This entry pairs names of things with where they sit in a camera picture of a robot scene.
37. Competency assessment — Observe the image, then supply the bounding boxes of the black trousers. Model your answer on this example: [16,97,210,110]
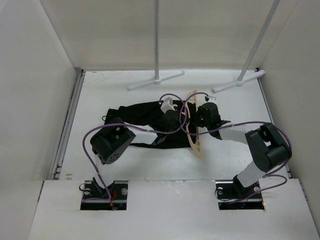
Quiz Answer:
[101,101,191,150]

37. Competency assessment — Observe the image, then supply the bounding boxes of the wooden clothes hanger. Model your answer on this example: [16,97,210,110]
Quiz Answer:
[172,89,206,160]

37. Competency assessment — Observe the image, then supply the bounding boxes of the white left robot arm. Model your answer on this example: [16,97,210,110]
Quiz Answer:
[90,106,189,165]

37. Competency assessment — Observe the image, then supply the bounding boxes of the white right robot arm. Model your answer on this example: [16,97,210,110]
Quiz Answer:
[191,102,292,198]

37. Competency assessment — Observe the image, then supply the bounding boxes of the white left rack stand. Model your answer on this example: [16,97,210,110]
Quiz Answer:
[127,0,185,91]

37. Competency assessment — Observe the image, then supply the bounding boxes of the white rack stand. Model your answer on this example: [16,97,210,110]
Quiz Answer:
[127,0,185,91]
[212,0,280,93]

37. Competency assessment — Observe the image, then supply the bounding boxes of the white right rack stand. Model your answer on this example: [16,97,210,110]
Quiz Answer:
[212,0,280,93]

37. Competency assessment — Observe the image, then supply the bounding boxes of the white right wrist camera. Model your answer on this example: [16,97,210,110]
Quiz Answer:
[204,95,217,103]

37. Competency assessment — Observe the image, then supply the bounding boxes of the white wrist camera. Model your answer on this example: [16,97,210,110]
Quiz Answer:
[204,95,217,103]
[160,97,175,114]

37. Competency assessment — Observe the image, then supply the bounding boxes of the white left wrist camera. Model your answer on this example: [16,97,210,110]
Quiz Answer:
[160,97,175,114]

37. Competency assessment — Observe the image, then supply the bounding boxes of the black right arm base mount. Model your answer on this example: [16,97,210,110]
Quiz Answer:
[214,180,265,211]

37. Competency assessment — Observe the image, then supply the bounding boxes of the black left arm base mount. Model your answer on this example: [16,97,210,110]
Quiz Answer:
[79,178,129,211]

